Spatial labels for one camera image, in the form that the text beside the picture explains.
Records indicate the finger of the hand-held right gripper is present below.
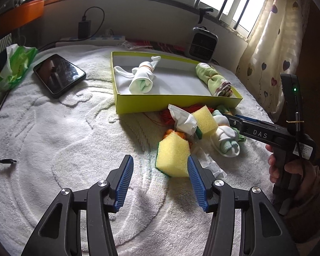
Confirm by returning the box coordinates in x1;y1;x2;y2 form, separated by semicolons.
223;113;277;126
227;117;244;134

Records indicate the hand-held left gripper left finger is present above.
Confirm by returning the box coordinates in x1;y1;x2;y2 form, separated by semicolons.
21;155;134;256

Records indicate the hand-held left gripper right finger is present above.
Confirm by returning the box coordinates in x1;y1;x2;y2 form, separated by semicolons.
187;155;300;256

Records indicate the white and teal cloth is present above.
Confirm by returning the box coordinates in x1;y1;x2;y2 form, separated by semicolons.
210;115;247;158

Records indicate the green cloth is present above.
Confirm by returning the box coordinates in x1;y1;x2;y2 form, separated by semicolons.
215;105;234;116

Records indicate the yellow sponge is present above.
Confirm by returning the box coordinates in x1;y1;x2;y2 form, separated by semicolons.
192;108;220;139
155;132;191;178

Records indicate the white packet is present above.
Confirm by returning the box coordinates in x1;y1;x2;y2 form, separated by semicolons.
167;104;198;135

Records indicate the yellow-green cardboard box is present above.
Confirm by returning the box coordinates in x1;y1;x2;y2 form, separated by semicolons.
111;51;243;115

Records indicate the person's right forearm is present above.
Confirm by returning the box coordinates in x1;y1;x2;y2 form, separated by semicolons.
289;149;320;244

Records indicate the person's right hand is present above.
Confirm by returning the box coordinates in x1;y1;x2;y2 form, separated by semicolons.
265;144;320;192

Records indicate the clear plastic wrapper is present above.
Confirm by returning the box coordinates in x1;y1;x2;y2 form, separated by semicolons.
192;147;227;179

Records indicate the green rolled towel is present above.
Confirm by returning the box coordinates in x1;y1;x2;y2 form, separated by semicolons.
195;63;234;97

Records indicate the small orange object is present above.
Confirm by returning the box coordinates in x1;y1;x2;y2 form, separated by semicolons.
163;128;188;140

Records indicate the white towel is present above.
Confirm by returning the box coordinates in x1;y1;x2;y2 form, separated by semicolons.
0;44;283;256

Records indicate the heart print curtain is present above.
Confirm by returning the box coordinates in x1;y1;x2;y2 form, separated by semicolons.
235;0;312;123

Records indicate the small grey heater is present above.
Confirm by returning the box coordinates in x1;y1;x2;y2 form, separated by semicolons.
188;27;218;62

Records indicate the plaid cloth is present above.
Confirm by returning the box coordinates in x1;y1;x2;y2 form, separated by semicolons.
123;40;190;55

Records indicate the black window hook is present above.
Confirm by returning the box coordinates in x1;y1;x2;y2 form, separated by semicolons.
198;7;214;24

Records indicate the black phone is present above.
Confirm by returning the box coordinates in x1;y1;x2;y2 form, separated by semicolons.
33;54;86;99

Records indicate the white power strip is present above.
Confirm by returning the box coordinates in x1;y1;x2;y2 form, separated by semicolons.
89;33;126;42

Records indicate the black charger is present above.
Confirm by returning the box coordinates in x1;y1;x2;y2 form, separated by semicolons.
78;19;92;39

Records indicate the green tissue pack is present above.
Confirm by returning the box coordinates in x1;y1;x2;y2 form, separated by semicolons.
0;44;38;91

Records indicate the green striped box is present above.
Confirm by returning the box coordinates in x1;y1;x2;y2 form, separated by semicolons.
0;33;13;59

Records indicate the orange tray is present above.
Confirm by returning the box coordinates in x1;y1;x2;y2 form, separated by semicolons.
0;0;44;38

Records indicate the red string bundle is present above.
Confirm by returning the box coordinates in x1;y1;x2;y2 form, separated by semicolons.
160;105;215;126

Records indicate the black usb cable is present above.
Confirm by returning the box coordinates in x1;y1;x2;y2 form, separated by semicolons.
0;91;17;164

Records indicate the black charger cable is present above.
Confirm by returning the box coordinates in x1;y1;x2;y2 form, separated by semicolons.
36;7;105;51

